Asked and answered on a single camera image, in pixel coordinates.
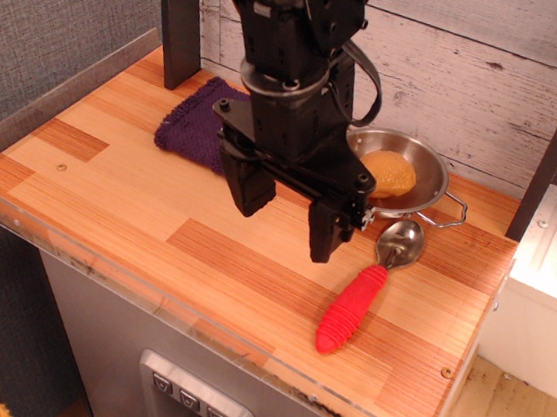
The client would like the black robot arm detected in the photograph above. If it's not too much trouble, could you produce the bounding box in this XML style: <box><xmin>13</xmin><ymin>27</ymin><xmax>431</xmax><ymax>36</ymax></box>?
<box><xmin>213</xmin><ymin>0</ymin><xmax>381</xmax><ymax>263</ymax></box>

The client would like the clear acrylic edge guard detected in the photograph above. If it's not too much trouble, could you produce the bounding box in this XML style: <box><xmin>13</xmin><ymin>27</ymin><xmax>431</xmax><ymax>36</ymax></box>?
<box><xmin>0</xmin><ymin>31</ymin><xmax>519</xmax><ymax>417</ymax></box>

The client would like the red handled metal spoon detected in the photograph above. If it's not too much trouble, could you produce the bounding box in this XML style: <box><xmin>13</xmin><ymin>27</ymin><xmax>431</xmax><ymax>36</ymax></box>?
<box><xmin>314</xmin><ymin>220</ymin><xmax>425</xmax><ymax>354</ymax></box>

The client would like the yellow toy chicken leg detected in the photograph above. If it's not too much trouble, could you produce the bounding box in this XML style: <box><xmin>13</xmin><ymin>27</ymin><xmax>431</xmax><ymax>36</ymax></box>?
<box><xmin>361</xmin><ymin>150</ymin><xmax>417</xmax><ymax>199</ymax></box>

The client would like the silver dispenser button panel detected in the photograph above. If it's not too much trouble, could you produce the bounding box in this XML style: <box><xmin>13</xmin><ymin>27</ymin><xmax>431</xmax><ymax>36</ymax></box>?
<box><xmin>139</xmin><ymin>349</ymin><xmax>255</xmax><ymax>417</ymax></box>

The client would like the purple knitted towel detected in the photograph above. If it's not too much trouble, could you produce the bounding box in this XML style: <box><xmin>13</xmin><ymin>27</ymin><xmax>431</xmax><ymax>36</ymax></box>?
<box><xmin>154</xmin><ymin>77</ymin><xmax>250</xmax><ymax>176</ymax></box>

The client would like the white toy sink unit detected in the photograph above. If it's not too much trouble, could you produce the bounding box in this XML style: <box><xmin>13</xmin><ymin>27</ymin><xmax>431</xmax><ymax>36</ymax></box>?
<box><xmin>478</xmin><ymin>185</ymin><xmax>557</xmax><ymax>398</ymax></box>

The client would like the small steel bowl with handles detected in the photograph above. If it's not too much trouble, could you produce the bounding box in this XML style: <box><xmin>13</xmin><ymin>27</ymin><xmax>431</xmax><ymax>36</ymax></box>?
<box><xmin>347</xmin><ymin>128</ymin><xmax>468</xmax><ymax>228</ymax></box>

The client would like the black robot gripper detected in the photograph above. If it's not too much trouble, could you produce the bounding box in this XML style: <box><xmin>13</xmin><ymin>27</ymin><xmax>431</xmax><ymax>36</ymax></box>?
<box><xmin>213</xmin><ymin>61</ymin><xmax>375</xmax><ymax>264</ymax></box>

